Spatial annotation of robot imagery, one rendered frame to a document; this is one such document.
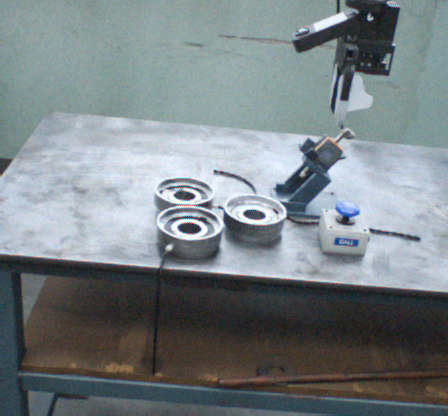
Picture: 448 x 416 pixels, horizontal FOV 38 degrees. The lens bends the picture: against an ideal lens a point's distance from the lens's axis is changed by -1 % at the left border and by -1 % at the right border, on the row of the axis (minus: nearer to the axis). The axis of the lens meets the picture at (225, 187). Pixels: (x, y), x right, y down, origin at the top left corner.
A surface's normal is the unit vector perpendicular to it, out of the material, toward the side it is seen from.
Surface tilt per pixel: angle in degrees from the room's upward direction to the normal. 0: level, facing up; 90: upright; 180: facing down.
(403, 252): 0
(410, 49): 90
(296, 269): 0
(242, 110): 90
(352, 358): 0
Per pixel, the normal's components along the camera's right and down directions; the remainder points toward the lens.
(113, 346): 0.10, -0.89
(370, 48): 0.02, 0.45
